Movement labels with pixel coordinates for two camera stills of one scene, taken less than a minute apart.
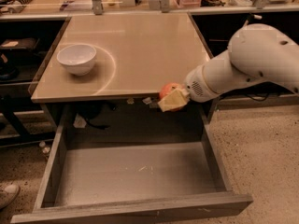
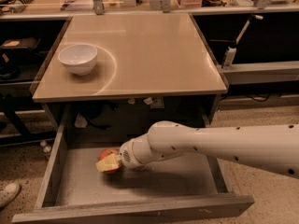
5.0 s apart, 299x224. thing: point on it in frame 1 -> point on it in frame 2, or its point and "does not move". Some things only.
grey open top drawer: [108, 180] does not move
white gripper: [196, 85] -> [127, 155]
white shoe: [8, 192] does not move
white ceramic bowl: [78, 59] does not move
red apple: [165, 91] -> [106, 152]
